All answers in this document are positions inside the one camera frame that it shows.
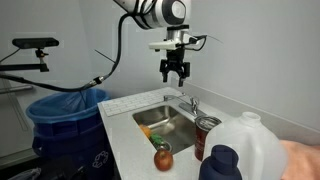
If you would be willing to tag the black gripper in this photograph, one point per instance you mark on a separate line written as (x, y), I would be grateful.
(174, 60)

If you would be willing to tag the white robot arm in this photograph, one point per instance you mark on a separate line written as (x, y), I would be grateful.
(166, 11)

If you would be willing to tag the chrome faucet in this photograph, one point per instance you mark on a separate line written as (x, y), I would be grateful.
(193, 105)

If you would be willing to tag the white brick tile panel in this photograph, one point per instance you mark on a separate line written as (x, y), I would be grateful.
(133, 101)

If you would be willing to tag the stainless steel sink basin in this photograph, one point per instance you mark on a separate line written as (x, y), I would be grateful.
(166, 125)

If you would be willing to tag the orange fruit with sticker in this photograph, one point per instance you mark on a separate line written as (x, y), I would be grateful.
(146, 131)

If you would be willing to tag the green leafy toy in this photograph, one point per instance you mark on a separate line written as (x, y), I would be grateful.
(156, 138)

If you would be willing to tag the red can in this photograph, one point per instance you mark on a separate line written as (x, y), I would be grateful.
(201, 136)

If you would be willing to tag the round metal sink drain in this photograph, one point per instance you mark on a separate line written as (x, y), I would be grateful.
(165, 145)

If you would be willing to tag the red apple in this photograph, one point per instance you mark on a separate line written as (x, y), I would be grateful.
(163, 160)

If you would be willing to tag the dark blue bottle cap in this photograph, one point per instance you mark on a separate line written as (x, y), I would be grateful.
(220, 165)

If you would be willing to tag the translucent plastic milk jug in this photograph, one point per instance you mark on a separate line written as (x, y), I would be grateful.
(256, 150)

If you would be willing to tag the blue trash bag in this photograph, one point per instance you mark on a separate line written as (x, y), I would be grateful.
(60, 106)

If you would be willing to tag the blue recycling bin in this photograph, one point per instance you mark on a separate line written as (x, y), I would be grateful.
(66, 143)

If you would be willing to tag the peach orange-trimmed cloth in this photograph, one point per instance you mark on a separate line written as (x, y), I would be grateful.
(301, 161)

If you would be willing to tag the grey plastic bag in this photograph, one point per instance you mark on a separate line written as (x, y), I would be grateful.
(25, 174)

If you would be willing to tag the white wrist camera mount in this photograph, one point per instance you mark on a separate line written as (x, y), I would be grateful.
(163, 45)

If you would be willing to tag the black stereo camera bar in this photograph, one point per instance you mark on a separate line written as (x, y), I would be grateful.
(35, 42)

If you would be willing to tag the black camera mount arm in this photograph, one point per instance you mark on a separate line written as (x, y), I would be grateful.
(23, 67)

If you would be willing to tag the grey metal rail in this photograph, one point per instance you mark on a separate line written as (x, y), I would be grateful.
(16, 89)

